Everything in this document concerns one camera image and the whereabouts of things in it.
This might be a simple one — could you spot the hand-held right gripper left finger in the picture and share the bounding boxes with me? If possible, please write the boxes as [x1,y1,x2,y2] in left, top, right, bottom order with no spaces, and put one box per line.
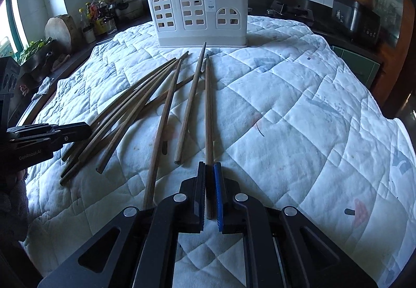
[37,161,206,288]

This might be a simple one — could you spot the cluster of condiment bottles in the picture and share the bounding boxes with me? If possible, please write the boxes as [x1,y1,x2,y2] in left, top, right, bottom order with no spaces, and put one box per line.
[78,0,118,45]

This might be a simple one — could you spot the person's left hand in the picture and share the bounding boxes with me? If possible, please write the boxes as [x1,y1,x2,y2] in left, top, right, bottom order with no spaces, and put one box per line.
[0,170,30,241]

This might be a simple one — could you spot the green lower cabinet door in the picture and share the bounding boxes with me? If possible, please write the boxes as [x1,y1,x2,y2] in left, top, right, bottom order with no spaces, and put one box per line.
[331,45,383,91]

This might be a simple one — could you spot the steel bowl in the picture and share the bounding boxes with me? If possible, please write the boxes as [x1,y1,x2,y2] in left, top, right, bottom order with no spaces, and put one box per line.
[19,39,54,76]

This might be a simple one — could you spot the ginger root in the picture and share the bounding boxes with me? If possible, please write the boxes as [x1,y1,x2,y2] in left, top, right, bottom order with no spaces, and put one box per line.
[52,53,71,71]

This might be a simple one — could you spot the steel pressure cooker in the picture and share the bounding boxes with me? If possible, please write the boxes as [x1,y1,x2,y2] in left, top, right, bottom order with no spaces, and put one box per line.
[115,0,145,21]

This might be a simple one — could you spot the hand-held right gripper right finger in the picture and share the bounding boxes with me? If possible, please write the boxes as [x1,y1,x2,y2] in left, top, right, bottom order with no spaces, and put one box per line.
[213,163,379,288]

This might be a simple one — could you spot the white quilted blanket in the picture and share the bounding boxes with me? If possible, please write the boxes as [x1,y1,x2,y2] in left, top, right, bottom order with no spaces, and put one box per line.
[24,15,416,288]

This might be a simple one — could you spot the wooden glass-door cabinet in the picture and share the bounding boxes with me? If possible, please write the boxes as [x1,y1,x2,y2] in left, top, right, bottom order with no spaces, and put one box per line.
[344,0,416,120]

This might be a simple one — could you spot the group of wooden chopsticks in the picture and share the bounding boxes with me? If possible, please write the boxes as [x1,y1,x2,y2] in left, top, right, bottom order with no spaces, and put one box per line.
[59,42,207,211]

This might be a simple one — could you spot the green vegetables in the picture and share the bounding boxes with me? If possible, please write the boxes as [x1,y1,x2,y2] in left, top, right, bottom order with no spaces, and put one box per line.
[20,36,53,63]

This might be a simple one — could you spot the green window frame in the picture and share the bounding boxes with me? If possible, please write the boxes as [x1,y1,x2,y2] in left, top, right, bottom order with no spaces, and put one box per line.
[9,0,29,48]

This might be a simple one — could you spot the long brown chopstick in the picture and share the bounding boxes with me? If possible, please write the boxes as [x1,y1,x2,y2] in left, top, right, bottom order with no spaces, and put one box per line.
[205,54,214,220]

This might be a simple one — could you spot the white plastic utensil holder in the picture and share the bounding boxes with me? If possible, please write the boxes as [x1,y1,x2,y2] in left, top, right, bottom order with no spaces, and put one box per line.
[145,0,250,48]

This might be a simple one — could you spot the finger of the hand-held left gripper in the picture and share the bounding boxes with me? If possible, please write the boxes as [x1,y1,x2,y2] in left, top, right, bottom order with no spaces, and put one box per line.
[6,122,92,137]
[6,133,92,154]

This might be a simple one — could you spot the black gas stove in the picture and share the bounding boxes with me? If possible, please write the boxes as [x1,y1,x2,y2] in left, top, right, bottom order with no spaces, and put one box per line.
[250,0,316,28]

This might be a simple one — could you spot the white checkered rag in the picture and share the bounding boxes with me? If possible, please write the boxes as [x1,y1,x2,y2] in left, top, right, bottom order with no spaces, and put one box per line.
[32,77,53,101]

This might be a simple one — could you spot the round wooden cutting board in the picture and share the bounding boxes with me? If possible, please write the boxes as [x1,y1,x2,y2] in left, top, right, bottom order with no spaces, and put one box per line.
[44,14,77,53]

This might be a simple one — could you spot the black rice cooker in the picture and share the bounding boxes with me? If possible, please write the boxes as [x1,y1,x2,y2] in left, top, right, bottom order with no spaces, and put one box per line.
[331,0,382,45]

